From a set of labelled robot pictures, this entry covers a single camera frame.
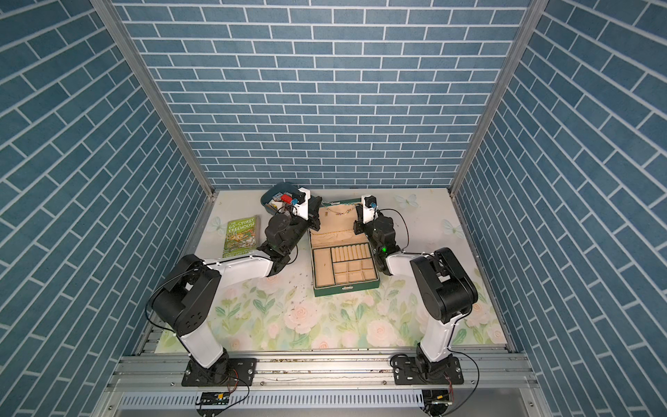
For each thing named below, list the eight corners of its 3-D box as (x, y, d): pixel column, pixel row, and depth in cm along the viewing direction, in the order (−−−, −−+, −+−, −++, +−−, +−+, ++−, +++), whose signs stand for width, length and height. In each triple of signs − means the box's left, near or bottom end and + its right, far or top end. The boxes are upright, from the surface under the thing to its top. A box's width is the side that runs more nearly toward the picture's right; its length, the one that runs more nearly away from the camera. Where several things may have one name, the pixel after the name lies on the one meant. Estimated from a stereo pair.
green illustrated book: (225, 259, 100) (222, 254, 97) (230, 225, 111) (227, 219, 108) (259, 254, 102) (256, 249, 99) (260, 220, 112) (258, 215, 110)
